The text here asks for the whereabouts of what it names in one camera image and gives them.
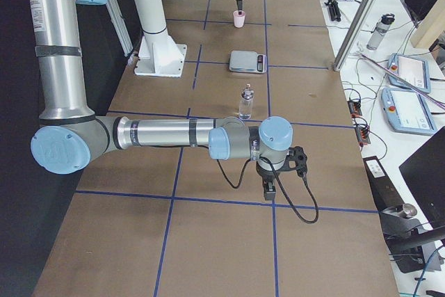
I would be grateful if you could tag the orange black connector block near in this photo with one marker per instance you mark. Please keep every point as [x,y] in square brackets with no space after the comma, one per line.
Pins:
[362,135]

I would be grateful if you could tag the black desk clamp mount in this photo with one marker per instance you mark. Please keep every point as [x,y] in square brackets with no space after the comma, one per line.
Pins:
[411,244]

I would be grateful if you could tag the orange black connector block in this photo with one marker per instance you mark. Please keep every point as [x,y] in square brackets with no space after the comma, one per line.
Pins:
[362,135]
[354,108]

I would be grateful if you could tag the orange black connector block far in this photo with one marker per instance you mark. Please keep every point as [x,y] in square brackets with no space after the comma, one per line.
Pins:
[354,108]

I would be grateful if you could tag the black monitor near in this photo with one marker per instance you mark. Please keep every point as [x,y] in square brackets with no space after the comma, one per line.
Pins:
[423,173]

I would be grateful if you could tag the clear glass sauce bottle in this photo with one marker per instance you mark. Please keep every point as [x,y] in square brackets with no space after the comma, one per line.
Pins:
[246,103]

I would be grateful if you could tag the teach pendant tablet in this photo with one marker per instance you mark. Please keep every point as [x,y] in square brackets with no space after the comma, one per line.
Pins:
[413,70]
[407,112]

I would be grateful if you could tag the black box with white label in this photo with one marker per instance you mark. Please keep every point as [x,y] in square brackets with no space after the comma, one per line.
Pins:
[385,194]

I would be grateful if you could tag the brown paper table cover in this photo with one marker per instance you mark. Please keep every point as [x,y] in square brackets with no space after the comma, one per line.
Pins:
[172,222]

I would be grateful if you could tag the pink plastic cup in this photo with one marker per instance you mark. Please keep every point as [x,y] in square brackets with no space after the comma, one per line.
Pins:
[239,18]

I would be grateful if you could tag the clear water bottle black lid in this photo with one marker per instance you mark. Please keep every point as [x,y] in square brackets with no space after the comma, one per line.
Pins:
[380,30]

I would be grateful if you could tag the silver digital kitchen scale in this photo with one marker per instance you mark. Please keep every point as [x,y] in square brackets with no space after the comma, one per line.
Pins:
[248,62]

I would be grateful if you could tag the near teach pendant tablet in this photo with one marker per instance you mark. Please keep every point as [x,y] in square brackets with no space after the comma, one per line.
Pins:
[407,112]

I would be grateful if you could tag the far teach pendant tablet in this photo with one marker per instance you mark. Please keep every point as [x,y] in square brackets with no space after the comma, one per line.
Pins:
[413,70]

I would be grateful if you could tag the aluminium frame post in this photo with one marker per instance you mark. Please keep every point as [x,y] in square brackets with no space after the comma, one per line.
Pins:
[352,34]

